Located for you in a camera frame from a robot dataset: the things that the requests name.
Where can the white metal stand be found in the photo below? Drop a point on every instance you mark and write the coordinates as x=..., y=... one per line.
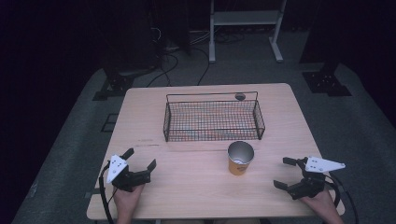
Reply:
x=246, y=18

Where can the person's left hand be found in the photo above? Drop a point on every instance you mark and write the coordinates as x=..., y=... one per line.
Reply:
x=127, y=199

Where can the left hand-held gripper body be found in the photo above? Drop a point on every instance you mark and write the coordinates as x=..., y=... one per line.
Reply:
x=124, y=174

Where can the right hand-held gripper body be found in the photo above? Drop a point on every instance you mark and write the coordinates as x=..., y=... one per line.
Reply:
x=313, y=177

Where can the orange paper cup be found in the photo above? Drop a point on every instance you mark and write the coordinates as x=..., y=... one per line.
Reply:
x=240, y=161

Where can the person's right hand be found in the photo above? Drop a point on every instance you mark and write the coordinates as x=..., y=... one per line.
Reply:
x=323, y=207

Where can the round table grommet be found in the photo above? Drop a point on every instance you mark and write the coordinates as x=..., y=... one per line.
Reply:
x=240, y=96

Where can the black stand base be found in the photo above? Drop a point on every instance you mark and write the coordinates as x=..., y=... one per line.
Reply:
x=113, y=87
x=327, y=83

